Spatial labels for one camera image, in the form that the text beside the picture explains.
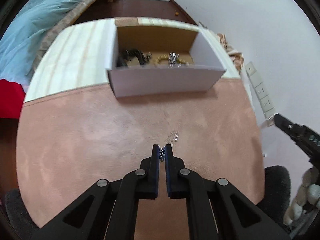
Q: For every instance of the dark fuzzy seat cushion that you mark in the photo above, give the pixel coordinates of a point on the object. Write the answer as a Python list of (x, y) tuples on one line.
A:
[(274, 204)]

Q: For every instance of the white wall outlet strip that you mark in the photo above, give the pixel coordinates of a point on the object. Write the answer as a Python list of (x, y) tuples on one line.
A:
[(261, 91)]

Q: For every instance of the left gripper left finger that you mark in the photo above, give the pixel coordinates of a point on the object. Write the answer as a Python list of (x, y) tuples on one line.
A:
[(153, 174)]

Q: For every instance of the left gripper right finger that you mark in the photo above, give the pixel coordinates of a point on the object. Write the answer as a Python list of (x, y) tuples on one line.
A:
[(175, 186)]

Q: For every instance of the light blue duvet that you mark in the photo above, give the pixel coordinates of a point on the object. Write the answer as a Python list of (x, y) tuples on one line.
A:
[(24, 35)]

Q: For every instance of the bed with red base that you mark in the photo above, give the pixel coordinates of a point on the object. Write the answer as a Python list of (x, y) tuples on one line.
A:
[(12, 94)]

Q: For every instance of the brown checkered cloth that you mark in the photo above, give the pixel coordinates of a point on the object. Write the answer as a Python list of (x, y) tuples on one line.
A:
[(235, 56)]

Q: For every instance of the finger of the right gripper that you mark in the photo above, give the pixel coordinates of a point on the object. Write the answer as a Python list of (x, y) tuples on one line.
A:
[(287, 126)]

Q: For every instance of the white cardboard box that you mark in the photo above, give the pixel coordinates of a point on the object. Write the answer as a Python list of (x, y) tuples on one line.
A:
[(183, 59)]

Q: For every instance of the black fitness band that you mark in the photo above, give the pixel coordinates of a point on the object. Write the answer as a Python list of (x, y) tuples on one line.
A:
[(126, 56)]

